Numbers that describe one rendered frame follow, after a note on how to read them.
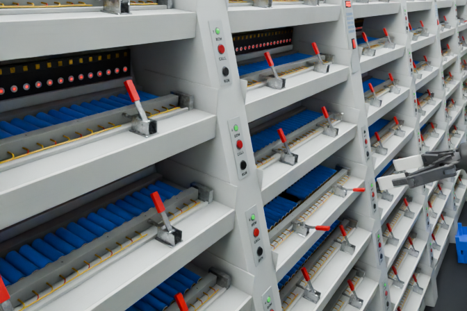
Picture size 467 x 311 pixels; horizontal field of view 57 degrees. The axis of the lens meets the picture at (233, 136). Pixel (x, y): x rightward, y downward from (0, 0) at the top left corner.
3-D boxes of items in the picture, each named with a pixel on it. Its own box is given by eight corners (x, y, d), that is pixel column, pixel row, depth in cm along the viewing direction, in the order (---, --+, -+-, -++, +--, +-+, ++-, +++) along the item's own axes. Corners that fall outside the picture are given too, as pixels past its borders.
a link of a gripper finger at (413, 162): (420, 155, 106) (420, 154, 106) (392, 160, 110) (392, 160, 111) (423, 166, 106) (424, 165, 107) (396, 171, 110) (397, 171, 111)
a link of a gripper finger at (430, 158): (449, 153, 96) (454, 151, 96) (418, 152, 107) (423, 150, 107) (454, 169, 96) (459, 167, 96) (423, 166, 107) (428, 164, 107)
